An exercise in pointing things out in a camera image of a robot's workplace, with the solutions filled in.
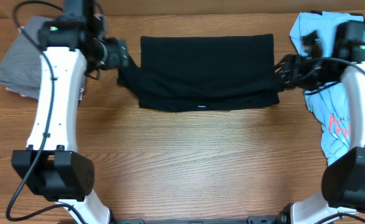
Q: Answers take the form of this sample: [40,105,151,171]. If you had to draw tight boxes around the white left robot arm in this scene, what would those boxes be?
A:
[11,0,129,224]

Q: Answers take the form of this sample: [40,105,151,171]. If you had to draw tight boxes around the black garment under blue shirt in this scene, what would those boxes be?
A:
[311,10,365,44]

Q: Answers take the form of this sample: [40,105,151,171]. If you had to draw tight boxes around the light blue printed t-shirt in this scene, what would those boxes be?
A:
[290,12,351,166]

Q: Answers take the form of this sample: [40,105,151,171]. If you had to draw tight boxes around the folded grey shorts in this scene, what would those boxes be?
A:
[0,34,41,99]

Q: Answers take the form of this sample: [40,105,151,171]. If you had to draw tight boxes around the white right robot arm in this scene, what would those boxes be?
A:
[272,21,365,223]

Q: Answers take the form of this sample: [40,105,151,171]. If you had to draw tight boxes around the black t-shirt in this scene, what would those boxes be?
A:
[118,34,279,112]

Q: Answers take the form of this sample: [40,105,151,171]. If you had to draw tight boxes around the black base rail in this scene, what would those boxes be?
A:
[113,215,278,224]

